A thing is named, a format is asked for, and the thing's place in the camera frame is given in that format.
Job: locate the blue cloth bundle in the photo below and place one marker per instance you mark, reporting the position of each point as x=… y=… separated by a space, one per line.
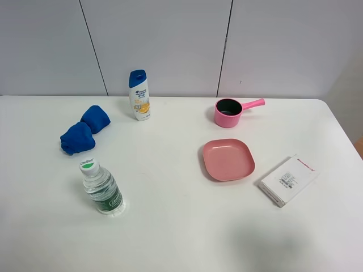
x=79 y=137

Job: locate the pink square plate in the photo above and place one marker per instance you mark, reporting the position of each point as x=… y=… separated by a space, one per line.
x=228 y=159

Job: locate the white shampoo bottle blue cap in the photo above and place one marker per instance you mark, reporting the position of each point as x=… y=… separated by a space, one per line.
x=139 y=94

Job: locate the clear water bottle green label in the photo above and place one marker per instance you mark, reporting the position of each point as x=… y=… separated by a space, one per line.
x=101 y=186

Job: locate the white flat cardboard box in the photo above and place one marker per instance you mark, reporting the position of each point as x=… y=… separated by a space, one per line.
x=288 y=180

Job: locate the pink saucepan with handle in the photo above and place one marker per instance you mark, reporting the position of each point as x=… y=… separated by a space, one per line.
x=227 y=112

